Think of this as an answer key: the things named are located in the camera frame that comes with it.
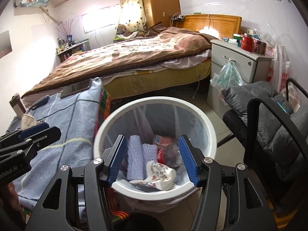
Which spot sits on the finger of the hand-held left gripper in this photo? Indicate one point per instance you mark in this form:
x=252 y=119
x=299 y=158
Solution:
x=45 y=138
x=31 y=129

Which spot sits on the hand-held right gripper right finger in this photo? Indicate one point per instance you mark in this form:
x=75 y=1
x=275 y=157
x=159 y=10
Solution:
x=189 y=161

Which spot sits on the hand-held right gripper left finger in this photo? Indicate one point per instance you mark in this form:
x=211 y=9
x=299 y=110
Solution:
x=118 y=161

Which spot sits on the plain white paper cup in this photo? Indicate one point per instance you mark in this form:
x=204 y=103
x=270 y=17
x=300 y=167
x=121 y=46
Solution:
x=28 y=121

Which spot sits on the purple foam net sleeve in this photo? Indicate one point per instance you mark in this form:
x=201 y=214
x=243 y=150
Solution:
x=149 y=156
x=134 y=156

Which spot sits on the clear plastic bottle red label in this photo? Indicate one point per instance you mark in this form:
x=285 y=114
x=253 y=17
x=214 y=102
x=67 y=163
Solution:
x=166 y=156

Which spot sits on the patterned paper cup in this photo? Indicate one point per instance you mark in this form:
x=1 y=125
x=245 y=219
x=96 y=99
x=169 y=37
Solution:
x=161 y=175

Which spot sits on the white round trash bin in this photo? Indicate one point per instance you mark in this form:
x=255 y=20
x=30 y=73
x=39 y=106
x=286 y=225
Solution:
x=101 y=134

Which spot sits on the brown and white thermos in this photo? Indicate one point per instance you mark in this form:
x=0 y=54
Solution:
x=17 y=105

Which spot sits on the dark remote control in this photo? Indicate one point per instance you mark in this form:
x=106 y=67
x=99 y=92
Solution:
x=39 y=102

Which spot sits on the blue checked cloth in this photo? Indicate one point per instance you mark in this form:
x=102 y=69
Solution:
x=72 y=120

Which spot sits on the clear bin liner bag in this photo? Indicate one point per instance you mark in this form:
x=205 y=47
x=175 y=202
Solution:
x=192 y=125

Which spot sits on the colourful plaid cloth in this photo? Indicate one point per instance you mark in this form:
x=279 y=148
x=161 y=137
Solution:
x=104 y=105

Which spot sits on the black tablet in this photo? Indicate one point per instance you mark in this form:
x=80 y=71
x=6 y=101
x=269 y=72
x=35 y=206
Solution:
x=75 y=88

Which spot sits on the black office chair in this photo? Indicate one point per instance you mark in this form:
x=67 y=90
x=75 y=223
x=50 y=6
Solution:
x=252 y=130

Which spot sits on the bed mattress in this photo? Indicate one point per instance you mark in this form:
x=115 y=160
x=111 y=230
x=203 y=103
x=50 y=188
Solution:
x=156 y=80

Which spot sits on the cluttered small desk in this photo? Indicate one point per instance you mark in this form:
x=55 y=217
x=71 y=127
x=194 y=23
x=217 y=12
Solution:
x=72 y=51

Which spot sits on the green printed plastic bag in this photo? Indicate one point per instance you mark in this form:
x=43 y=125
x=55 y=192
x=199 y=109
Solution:
x=227 y=77

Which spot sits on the grey padded cushion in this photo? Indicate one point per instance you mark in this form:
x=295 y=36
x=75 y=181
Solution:
x=284 y=137

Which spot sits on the bed with brown blanket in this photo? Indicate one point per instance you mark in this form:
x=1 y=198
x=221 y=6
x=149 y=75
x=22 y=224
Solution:
x=120 y=55

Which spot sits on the dried branch bouquet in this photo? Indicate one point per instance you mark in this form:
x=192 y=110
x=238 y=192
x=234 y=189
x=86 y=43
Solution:
x=68 y=28

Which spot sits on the white nightstand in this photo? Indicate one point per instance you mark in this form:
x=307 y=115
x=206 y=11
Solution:
x=247 y=69

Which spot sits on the window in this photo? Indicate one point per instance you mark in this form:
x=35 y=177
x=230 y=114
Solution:
x=98 y=20

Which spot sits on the red and white plastic bag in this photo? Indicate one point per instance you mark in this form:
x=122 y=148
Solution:
x=280 y=69

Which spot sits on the brown teddy bear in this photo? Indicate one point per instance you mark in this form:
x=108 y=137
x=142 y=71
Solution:
x=124 y=31

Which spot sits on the red jar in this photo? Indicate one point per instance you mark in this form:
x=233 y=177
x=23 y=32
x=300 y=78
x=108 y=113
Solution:
x=247 y=43

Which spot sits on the green white boxes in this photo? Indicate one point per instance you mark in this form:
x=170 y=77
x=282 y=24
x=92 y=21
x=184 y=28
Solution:
x=238 y=38

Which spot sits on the pink red box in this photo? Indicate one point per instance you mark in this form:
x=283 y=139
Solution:
x=259 y=47

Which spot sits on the wooden headboard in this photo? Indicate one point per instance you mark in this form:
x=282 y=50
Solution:
x=216 y=24

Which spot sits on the dotted curtain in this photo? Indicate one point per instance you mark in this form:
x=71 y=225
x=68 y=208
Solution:
x=131 y=7

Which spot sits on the wooden wardrobe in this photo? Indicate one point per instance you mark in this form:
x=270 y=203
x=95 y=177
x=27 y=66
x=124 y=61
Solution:
x=161 y=2

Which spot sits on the wall mirror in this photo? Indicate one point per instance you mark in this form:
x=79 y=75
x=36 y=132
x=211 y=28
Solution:
x=4 y=44

